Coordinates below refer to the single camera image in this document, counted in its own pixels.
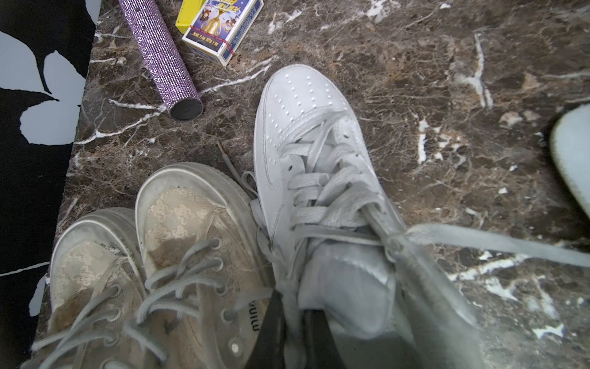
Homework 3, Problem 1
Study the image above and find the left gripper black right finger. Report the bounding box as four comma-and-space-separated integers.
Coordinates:
304, 310, 346, 369

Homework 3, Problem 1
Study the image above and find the white sneaker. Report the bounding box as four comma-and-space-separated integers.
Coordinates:
549, 105, 590, 216
248, 64, 589, 368

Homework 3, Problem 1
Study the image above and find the purple glitter tube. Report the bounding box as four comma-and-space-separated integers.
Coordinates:
119, 0, 204, 121

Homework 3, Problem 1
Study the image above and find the beige sneaker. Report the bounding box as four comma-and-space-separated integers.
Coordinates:
21, 208, 146, 368
124, 162, 274, 368

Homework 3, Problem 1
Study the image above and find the small purple card box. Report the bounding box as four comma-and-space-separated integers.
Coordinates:
182, 0, 264, 67

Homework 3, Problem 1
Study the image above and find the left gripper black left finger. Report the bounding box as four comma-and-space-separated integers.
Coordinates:
244, 290, 286, 369

